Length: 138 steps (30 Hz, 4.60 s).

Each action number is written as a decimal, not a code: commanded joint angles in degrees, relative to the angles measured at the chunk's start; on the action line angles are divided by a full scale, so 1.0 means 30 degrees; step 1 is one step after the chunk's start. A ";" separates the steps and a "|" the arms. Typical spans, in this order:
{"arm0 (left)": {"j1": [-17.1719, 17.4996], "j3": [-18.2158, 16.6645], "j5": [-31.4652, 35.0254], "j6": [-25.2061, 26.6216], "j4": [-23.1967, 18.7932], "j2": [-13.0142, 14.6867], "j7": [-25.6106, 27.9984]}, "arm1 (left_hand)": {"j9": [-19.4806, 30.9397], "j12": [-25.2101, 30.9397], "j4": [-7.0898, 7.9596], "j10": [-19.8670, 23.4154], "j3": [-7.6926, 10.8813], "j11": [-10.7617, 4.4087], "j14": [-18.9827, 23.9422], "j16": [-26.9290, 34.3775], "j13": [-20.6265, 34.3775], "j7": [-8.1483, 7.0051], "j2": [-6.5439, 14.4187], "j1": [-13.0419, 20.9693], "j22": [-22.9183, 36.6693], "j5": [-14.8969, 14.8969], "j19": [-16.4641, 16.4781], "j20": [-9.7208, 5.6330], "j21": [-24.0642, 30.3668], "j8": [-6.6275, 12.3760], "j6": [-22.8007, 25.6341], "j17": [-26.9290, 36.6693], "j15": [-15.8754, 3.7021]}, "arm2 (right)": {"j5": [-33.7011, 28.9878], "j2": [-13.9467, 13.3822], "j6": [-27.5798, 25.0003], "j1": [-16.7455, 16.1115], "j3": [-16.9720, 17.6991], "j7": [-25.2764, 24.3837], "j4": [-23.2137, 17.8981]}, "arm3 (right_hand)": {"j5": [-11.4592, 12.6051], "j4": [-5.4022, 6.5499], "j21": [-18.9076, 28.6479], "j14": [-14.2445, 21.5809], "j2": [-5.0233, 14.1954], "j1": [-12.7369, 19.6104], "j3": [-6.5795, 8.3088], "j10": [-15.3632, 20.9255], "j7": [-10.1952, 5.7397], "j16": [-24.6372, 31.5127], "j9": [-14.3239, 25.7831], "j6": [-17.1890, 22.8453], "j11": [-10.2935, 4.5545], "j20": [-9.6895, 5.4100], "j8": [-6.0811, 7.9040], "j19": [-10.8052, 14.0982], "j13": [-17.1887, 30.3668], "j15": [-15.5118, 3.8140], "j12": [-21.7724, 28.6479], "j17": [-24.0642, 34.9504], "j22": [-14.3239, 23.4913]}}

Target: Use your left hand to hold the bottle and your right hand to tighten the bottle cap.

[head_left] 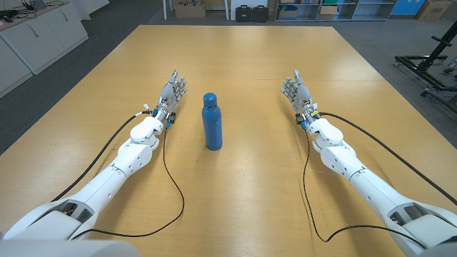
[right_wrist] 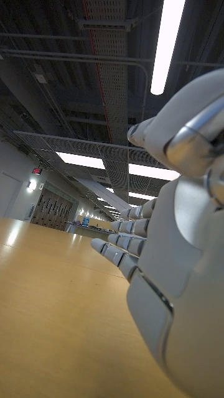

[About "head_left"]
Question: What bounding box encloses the black electronic device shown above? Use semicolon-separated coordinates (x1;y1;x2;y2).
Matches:
0;9;23;23

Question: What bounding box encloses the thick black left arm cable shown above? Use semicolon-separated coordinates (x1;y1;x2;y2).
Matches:
51;110;153;203

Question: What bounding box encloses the black hard case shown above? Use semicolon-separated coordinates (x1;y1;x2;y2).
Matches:
252;4;269;24
235;4;253;23

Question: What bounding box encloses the brown cardboard box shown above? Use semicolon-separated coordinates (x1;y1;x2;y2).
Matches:
415;0;453;21
174;0;207;19

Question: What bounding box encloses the grey metal shelf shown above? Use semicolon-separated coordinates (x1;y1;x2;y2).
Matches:
274;0;398;22

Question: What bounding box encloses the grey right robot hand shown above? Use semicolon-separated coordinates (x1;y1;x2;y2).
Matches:
280;69;317;112

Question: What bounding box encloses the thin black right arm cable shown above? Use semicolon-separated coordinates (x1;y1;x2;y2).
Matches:
302;126;428;250

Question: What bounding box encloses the small cardboard box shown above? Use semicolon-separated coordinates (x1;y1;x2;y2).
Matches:
316;4;339;21

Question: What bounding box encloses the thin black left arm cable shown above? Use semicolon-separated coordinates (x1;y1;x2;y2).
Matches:
70;123;186;241

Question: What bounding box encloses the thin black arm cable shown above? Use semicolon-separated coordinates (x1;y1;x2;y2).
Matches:
302;126;428;250
70;123;186;241

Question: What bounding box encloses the black wheeled stand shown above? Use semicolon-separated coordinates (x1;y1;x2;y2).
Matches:
394;21;457;114

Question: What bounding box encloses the blue bottle cap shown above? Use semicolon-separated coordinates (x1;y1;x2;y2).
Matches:
203;92;218;108

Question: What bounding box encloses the white low cabinet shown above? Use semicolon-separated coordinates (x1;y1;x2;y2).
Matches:
0;0;89;99

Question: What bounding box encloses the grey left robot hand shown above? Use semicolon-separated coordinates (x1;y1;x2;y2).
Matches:
156;69;188;114

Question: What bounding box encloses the white table frame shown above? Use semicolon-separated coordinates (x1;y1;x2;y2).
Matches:
163;0;230;21

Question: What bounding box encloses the blue panel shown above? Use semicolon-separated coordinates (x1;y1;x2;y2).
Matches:
391;0;426;16

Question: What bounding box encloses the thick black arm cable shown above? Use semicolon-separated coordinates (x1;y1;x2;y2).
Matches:
51;110;153;203
318;111;457;207

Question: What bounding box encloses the blue metal bottle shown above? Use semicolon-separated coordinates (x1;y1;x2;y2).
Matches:
201;104;224;151

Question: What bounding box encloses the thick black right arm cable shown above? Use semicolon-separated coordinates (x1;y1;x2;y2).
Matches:
318;111;457;207

